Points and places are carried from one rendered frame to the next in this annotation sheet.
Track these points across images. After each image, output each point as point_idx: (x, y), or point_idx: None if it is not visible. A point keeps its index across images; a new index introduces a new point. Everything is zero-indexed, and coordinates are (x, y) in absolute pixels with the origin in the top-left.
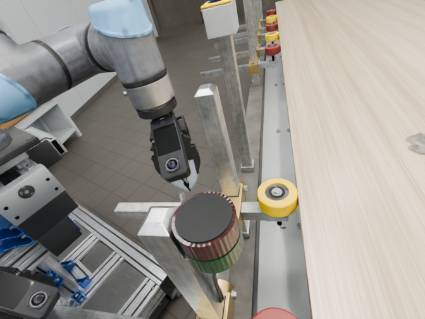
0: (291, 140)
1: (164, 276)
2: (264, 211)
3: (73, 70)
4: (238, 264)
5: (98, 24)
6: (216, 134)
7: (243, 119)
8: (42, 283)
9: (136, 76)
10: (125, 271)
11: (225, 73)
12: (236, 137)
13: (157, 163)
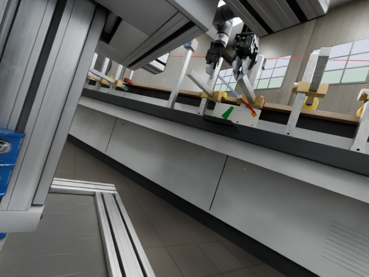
0: (199, 93)
1: (113, 188)
2: (222, 95)
3: None
4: None
5: (231, 21)
6: (219, 65)
7: (182, 81)
8: None
9: (229, 35)
10: (48, 197)
11: (186, 60)
12: (176, 88)
13: (218, 59)
